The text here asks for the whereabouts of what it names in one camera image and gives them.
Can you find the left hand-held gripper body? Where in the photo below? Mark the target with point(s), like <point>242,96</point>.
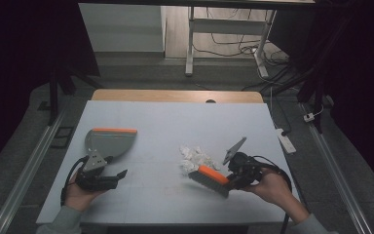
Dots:
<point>94,180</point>

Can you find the white power strip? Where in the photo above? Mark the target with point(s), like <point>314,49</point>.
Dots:
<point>285,140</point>

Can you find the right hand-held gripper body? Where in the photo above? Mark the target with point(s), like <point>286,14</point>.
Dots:
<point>246,169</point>

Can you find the orange brush with grey bristles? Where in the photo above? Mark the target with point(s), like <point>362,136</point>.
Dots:
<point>211,177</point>

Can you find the white cabinet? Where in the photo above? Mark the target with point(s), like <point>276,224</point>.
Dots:
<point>121,27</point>

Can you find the person's left hand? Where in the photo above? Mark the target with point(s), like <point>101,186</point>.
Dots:
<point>79,198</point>

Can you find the black curtain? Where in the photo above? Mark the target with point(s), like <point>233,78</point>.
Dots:
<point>360,65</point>
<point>19,48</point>

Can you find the person's right hand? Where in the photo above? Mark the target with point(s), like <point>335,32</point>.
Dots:
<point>272,187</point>

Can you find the aluminium floor rail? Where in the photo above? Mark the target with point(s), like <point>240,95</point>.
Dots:
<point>29,169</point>
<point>337,172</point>

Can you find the pile of white tissue scraps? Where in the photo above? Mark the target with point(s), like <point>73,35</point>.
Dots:
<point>196,158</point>

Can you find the grey dustpan with orange edge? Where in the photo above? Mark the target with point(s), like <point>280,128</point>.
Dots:
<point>110,143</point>

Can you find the small white adapter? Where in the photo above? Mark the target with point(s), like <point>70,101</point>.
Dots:
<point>309,117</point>

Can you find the black rectangular floor frame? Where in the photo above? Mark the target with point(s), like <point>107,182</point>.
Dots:
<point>62,137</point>

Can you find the black metal stand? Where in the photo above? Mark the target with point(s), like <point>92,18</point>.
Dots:
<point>53,94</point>
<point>308,87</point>

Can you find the white desk frame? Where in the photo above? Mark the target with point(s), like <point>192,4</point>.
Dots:
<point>227,26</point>

